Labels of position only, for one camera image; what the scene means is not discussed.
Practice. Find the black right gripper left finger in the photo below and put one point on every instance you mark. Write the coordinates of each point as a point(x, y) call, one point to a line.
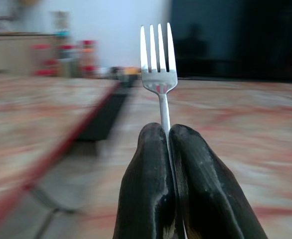
point(146, 179)

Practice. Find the red patterned carpet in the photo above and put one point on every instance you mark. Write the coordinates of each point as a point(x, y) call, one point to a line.
point(235, 139)

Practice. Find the silver metal fork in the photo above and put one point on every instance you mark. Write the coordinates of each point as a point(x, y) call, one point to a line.
point(159, 77)

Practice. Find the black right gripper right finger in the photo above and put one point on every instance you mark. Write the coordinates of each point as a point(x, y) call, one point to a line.
point(203, 184)

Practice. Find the red and white containers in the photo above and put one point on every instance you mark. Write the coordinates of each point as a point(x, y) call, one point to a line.
point(66, 58)

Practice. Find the beige low cabinet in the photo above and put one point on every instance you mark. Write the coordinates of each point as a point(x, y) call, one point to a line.
point(14, 53)

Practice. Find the dark television screen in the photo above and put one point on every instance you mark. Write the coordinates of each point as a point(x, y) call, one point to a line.
point(238, 37)

